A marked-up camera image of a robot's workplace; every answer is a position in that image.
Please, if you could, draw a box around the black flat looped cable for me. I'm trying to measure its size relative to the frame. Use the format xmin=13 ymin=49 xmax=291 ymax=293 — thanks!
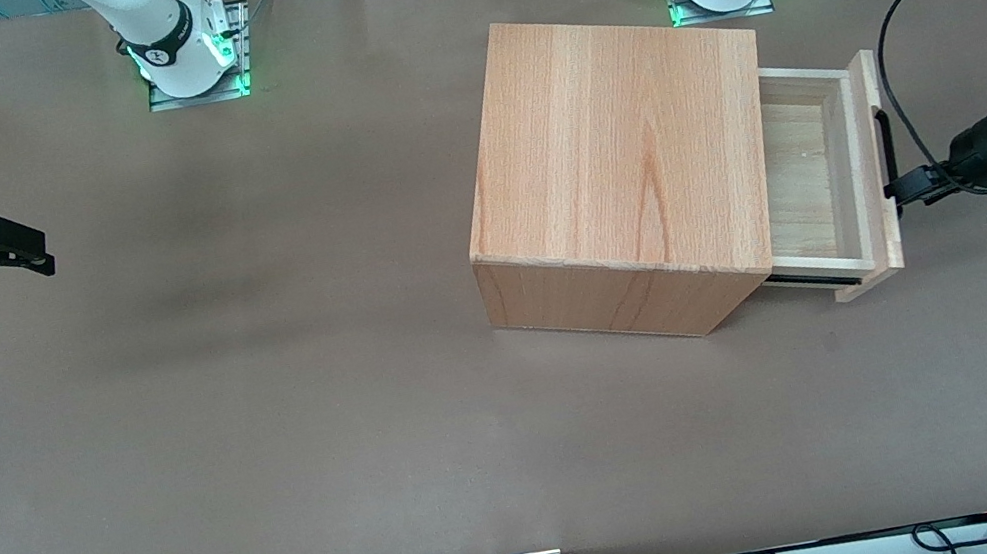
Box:
xmin=907 ymin=512 xmax=987 ymax=554

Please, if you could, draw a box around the light wooden drawer cabinet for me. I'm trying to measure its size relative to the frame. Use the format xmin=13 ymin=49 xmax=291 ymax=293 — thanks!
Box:
xmin=431 ymin=0 xmax=806 ymax=374

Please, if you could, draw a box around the wooden drawer with black handle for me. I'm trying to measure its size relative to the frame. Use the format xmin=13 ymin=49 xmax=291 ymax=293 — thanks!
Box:
xmin=727 ymin=46 xmax=921 ymax=318

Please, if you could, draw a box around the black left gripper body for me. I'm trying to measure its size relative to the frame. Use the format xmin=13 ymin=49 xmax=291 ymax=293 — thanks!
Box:
xmin=938 ymin=116 xmax=987 ymax=201

